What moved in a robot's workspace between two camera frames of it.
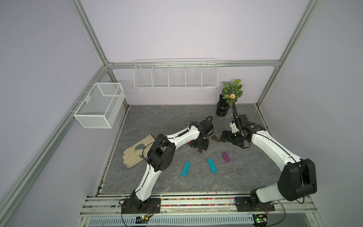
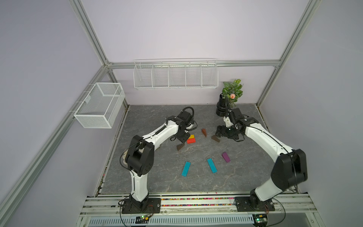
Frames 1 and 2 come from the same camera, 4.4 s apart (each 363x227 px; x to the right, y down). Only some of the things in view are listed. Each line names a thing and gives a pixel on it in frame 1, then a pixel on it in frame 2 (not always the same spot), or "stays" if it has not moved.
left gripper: [204, 146] -> [184, 139]
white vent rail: [175, 220] stays
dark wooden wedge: [215, 138] stays
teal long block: [185, 169] stays
